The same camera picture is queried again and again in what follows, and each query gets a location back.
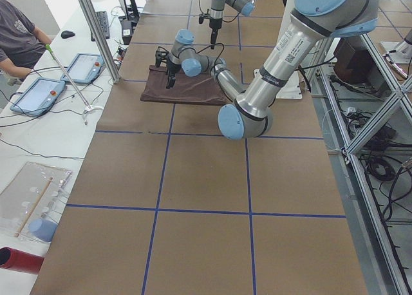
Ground wooden stick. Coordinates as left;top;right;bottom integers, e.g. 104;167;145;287
14;177;53;238

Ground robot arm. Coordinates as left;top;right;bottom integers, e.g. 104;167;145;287
155;0;379;140
198;0;257;50

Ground blue teach pendant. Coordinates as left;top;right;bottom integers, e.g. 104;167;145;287
10;77;66;117
66;53;104;84

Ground aluminium side frame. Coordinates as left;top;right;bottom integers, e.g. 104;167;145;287
303;27;411;294

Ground brown box under frame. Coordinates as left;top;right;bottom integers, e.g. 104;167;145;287
333;37;384;86

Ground clear plastic bag sheet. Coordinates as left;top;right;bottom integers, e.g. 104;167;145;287
1;162;72;242

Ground aluminium frame post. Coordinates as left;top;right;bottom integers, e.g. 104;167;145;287
78;0;120;84

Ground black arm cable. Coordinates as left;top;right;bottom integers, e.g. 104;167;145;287
197;0;239;23
192;43;225;67

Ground near blue teach pendant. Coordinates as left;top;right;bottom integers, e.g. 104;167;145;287
10;77;66;117

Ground dark brown t-shirt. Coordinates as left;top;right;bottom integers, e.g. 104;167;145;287
140;65;229;106

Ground red cylinder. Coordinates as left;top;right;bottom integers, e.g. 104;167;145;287
1;247;44;274

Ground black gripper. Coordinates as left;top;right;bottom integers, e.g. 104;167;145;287
155;46;180;89
198;12;221;50

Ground black computer mouse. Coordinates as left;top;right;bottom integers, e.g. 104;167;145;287
61;30;75;39

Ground black keyboard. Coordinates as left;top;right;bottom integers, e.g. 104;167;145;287
95;11;110;39

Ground blue plastic cap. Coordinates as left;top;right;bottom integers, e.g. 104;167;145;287
28;218;57;242

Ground far blue teach pendant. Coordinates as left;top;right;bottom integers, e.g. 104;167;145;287
66;53;104;84

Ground seated person grey shirt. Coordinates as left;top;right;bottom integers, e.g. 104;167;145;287
1;0;52;79

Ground green handled reacher stick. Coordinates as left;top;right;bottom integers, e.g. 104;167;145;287
45;44;104;126

